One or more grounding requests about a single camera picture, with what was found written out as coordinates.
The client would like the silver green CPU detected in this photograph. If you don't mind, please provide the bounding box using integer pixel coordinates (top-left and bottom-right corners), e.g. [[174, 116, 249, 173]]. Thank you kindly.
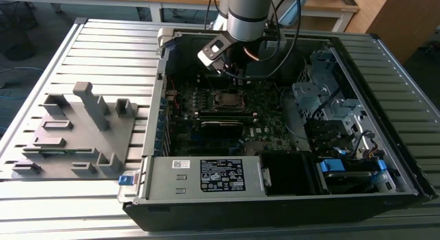
[[218, 93, 241, 107]]

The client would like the CPU socket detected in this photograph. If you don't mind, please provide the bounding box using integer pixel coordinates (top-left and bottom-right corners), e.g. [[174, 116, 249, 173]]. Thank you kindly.
[[210, 89, 247, 112]]

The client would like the grey case latch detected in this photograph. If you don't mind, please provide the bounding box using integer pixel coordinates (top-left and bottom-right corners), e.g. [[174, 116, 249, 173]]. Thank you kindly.
[[155, 28, 182, 55]]

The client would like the silver drive cage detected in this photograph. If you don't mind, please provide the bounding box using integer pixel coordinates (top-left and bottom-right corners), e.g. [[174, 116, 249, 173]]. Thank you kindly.
[[290, 81, 366, 138]]

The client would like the green motherboard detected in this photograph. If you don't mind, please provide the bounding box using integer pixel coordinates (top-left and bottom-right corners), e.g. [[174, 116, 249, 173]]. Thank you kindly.
[[166, 80, 310, 157]]

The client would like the black graphics card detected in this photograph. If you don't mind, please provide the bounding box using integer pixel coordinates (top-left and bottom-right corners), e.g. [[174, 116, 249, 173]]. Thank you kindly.
[[199, 121, 243, 139]]

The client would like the dark chipset heatsink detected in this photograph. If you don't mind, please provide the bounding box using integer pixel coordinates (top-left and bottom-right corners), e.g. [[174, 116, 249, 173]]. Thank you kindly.
[[245, 141, 266, 153]]

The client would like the black plastic bay housing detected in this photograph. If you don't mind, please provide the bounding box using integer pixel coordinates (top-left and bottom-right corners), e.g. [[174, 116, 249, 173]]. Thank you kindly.
[[257, 151, 326, 197]]

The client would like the wooden cabinet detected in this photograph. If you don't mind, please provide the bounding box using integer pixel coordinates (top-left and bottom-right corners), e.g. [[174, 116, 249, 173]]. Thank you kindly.
[[345, 0, 440, 64]]

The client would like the hard disk in blue carrier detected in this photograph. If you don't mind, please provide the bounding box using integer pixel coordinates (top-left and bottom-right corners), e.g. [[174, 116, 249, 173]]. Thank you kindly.
[[317, 159, 389, 195]]

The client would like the grey power supply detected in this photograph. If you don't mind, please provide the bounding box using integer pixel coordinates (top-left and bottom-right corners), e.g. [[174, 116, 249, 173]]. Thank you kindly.
[[137, 155, 271, 201]]

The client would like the grey parts rack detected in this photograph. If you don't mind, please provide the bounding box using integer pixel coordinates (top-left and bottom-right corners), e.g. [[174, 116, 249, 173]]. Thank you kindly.
[[9, 81, 138, 179]]

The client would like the black PC case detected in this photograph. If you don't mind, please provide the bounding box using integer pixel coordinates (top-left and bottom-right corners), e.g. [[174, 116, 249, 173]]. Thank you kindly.
[[115, 27, 438, 232]]

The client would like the black office chair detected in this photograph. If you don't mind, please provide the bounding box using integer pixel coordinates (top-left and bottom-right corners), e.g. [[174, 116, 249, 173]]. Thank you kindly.
[[0, 0, 38, 62]]

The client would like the green RAM stick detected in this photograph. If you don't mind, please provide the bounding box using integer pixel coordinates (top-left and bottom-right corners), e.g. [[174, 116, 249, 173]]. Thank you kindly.
[[38, 150, 78, 156]]

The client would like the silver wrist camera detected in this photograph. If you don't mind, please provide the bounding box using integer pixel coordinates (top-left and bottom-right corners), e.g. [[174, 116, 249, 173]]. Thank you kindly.
[[195, 35, 235, 75]]

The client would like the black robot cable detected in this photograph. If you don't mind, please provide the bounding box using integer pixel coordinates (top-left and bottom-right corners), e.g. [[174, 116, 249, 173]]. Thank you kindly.
[[226, 0, 302, 80]]

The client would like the perforated metal bay frame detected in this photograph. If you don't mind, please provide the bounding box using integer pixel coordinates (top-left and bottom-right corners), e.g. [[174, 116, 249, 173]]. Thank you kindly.
[[295, 49, 339, 83]]

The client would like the black internal cable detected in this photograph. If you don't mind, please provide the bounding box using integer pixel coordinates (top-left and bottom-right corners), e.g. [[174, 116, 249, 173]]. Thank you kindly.
[[310, 87, 343, 123]]

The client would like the coloured wire bundle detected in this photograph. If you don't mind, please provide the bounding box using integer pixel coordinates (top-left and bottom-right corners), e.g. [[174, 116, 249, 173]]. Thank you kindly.
[[363, 144, 383, 160]]

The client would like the blue floor cable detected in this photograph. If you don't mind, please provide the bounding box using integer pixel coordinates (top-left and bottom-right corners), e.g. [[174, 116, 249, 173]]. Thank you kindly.
[[0, 66, 45, 99]]

